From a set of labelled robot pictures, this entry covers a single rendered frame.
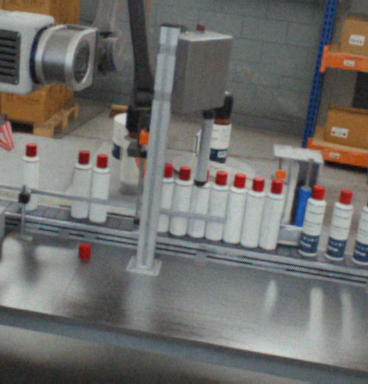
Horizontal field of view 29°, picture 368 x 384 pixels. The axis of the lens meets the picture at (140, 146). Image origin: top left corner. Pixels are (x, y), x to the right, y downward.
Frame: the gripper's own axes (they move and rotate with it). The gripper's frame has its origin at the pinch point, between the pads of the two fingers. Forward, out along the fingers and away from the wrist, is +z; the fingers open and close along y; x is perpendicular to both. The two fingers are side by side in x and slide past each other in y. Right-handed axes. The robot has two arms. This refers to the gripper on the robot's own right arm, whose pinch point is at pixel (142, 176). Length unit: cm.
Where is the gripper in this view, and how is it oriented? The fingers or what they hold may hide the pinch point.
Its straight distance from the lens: 212.5
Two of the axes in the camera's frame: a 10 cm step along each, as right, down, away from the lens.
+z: -1.1, 9.4, 3.2
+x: -1.8, 2.9, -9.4
